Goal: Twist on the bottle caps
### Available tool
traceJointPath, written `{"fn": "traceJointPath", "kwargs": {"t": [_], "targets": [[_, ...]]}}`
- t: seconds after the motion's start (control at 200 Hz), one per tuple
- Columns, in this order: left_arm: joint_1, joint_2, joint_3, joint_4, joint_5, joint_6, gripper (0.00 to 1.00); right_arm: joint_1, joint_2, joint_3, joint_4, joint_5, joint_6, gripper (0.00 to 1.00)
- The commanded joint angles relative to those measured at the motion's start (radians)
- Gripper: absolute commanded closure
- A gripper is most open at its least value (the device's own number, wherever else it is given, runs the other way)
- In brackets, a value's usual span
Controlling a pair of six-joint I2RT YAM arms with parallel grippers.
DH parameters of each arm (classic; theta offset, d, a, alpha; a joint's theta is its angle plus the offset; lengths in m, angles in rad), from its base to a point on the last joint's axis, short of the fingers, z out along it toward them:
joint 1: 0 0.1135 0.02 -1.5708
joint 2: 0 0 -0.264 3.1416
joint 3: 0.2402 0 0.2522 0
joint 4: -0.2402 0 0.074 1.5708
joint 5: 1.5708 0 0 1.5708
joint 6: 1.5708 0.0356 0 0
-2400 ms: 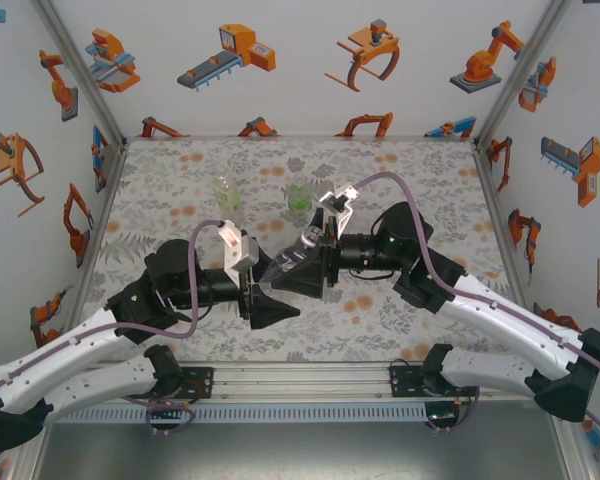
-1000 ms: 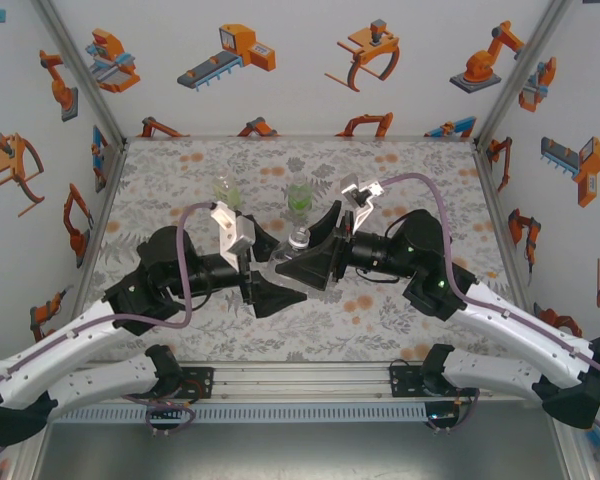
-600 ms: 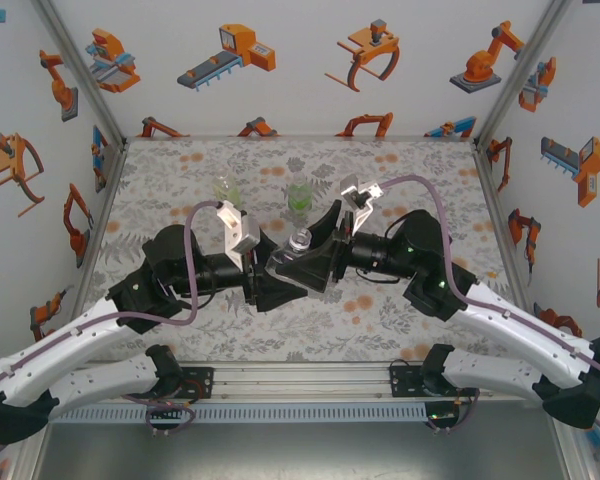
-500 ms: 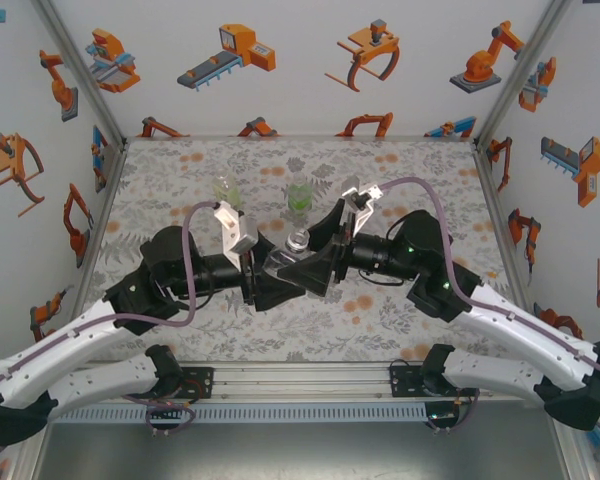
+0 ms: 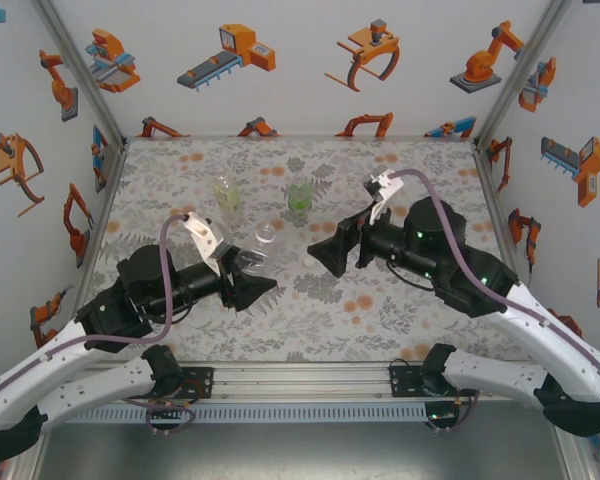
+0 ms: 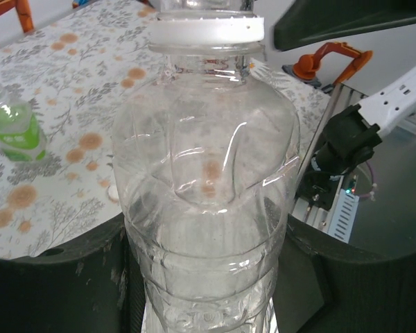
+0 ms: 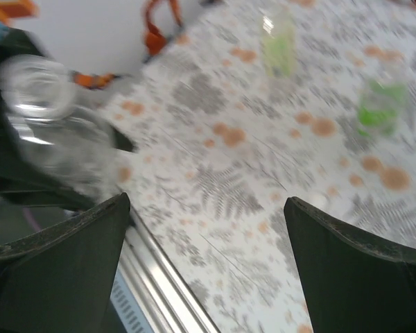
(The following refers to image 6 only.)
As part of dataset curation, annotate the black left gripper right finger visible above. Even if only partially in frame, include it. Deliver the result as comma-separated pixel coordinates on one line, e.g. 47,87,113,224
275,214,416,333

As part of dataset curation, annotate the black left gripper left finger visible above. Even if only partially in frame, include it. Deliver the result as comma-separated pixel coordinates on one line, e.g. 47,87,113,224
0,216,147,333

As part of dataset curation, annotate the green label plastic bottle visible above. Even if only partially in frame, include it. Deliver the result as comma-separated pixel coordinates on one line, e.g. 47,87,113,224
0,78,49,163

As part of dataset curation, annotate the clear unlabelled plastic bottle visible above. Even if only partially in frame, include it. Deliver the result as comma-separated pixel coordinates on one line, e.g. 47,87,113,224
110,0,302,333

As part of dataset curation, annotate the small circuit board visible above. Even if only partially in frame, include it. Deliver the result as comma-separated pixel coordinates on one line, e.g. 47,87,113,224
345,175,361,198

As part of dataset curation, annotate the floral printed tablecloth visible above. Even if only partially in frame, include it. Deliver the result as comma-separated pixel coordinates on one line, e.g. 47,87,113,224
0,0,333,259

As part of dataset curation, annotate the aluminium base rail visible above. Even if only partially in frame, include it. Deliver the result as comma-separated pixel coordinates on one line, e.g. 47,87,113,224
291,83,365,223

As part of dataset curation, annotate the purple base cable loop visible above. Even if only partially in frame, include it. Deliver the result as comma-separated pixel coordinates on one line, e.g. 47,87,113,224
360,161,381,202

